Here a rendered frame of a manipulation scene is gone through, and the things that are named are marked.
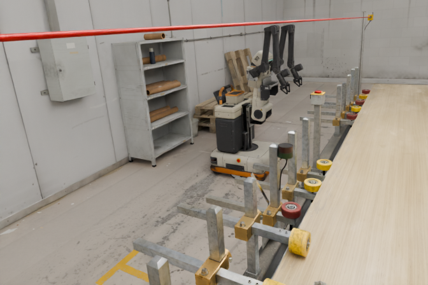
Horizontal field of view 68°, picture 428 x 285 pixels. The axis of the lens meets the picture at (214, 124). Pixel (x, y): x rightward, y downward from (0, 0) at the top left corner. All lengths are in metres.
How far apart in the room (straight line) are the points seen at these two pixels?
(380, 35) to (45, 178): 7.95
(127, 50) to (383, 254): 3.35
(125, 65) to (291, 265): 3.28
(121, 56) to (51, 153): 1.35
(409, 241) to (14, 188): 3.20
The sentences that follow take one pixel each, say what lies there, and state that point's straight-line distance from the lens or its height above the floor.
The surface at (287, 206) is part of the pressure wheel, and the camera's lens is 1.40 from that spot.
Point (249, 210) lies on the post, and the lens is 1.19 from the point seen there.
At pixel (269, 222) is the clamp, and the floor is 0.84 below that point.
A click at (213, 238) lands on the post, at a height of 1.05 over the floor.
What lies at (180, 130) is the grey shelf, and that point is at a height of 0.19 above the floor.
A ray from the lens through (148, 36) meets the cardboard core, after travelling 4.36.
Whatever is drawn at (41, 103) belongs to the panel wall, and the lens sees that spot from 3.58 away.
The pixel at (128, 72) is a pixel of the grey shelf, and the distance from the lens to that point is 3.96.
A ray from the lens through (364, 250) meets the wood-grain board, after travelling 1.23.
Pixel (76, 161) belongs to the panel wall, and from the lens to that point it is 3.89.
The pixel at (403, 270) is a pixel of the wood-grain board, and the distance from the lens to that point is 1.19.
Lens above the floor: 1.64
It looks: 17 degrees down
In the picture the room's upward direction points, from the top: 4 degrees counter-clockwise
